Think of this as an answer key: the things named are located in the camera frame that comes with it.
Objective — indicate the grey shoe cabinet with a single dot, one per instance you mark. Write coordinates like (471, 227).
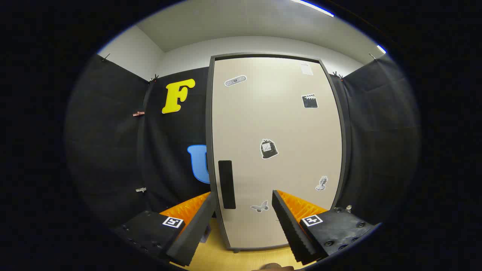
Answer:
(209, 131)

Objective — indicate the black clip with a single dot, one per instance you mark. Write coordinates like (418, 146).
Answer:
(372, 56)
(337, 74)
(105, 57)
(153, 78)

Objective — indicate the black backdrop cloth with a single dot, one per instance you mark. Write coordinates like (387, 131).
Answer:
(113, 150)

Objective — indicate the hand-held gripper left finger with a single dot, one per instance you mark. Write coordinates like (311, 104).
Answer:
(196, 229)

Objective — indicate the beige shoe cabinet door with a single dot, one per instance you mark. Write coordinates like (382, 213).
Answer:
(278, 124)

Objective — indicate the silver clip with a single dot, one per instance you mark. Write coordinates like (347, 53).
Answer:
(141, 189)

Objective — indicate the red clip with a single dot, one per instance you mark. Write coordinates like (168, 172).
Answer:
(138, 113)

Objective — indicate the ceiling light strip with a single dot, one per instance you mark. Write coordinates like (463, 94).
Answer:
(381, 49)
(312, 7)

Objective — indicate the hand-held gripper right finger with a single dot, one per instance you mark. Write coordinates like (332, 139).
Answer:
(292, 229)

